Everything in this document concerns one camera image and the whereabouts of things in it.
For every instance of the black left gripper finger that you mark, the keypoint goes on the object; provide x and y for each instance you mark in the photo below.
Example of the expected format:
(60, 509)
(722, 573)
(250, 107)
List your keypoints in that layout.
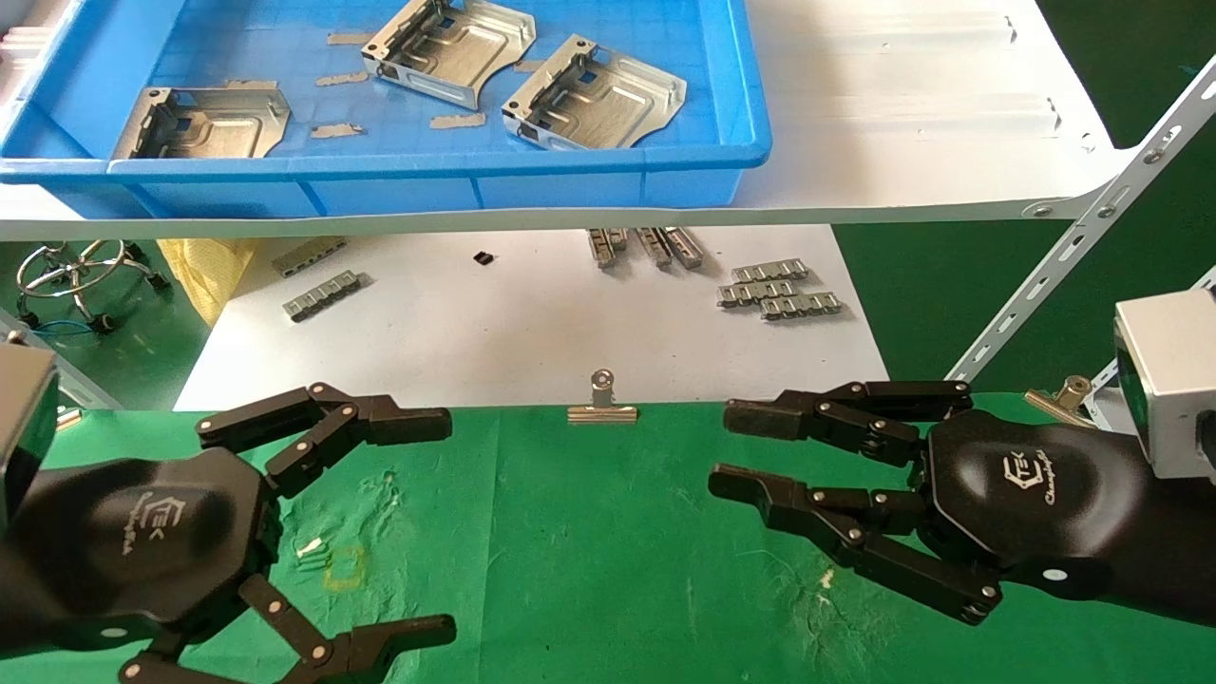
(399, 425)
(399, 638)

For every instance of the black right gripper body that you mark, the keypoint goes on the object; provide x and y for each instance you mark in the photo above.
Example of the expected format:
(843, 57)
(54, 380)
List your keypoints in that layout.
(1026, 494)

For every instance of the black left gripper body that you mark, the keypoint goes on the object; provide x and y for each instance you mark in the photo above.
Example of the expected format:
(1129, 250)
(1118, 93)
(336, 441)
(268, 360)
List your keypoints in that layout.
(142, 541)

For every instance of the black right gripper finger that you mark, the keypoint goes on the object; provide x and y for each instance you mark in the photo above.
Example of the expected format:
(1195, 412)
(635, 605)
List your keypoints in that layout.
(769, 415)
(779, 499)

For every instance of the stamped metal bracket part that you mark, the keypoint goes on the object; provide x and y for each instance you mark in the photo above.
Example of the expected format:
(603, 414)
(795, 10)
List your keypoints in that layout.
(456, 47)
(204, 128)
(598, 100)

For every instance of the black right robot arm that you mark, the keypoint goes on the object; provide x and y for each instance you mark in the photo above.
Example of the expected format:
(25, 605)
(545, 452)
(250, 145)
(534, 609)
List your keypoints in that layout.
(1178, 551)

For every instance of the brass binder clip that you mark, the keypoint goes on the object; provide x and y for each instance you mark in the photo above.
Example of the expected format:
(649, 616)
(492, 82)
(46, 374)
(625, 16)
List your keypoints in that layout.
(1059, 401)

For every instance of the grey metal strip part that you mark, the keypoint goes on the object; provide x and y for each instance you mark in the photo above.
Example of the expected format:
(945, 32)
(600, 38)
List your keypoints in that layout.
(803, 305)
(755, 293)
(323, 294)
(603, 247)
(769, 271)
(684, 247)
(309, 256)
(654, 247)

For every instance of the silver binder clip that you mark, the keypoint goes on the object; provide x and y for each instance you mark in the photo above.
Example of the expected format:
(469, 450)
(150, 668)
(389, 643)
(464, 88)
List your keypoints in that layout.
(68, 418)
(602, 413)

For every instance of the white sheet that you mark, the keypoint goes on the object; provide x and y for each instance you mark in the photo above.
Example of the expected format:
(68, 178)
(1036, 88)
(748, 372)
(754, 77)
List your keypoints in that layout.
(522, 332)

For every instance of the grey slotted angle bar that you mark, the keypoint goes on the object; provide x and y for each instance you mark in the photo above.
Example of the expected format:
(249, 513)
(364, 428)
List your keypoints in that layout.
(85, 391)

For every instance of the green table cloth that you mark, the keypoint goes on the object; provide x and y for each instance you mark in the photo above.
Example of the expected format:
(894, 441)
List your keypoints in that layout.
(589, 551)

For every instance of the blue plastic tray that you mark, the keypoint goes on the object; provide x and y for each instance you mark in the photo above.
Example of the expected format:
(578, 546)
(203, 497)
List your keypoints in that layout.
(408, 180)

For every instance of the yellow plastic bag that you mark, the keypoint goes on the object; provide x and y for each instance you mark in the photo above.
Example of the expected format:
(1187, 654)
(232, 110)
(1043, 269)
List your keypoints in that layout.
(204, 275)

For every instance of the chrome chair base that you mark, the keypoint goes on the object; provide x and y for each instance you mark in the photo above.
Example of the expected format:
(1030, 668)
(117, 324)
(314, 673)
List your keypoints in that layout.
(157, 280)

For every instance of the grey tape piece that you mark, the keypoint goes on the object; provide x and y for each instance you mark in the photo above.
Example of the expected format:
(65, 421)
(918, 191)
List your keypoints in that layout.
(458, 121)
(529, 66)
(342, 78)
(337, 130)
(347, 39)
(250, 84)

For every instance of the white shelf board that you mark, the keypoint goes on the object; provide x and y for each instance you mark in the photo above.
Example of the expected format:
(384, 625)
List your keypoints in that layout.
(902, 142)

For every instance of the white plastic strips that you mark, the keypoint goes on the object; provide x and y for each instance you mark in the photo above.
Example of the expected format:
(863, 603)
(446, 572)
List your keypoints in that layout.
(19, 43)

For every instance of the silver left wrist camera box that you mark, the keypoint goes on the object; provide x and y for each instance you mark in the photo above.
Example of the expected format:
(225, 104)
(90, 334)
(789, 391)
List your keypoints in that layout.
(24, 418)

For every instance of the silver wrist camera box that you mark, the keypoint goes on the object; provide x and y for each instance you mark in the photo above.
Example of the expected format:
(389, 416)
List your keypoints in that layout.
(24, 418)
(1173, 380)

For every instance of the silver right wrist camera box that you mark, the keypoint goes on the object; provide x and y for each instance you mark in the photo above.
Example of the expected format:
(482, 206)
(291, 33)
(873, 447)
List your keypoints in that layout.
(1173, 380)

